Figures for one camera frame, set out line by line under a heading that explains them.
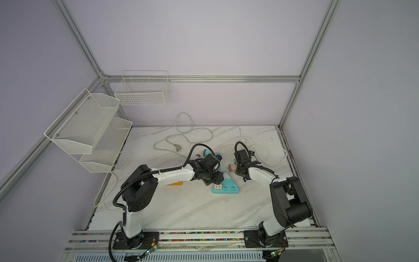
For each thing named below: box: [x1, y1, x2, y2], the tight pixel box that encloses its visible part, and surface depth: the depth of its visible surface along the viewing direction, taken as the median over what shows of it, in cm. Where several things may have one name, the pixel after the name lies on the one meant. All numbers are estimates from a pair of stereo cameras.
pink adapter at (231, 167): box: [225, 163, 237, 172], surface depth 100 cm
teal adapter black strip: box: [202, 149, 212, 157], surface depth 106 cm
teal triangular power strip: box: [211, 171, 241, 194], surface depth 89 cm
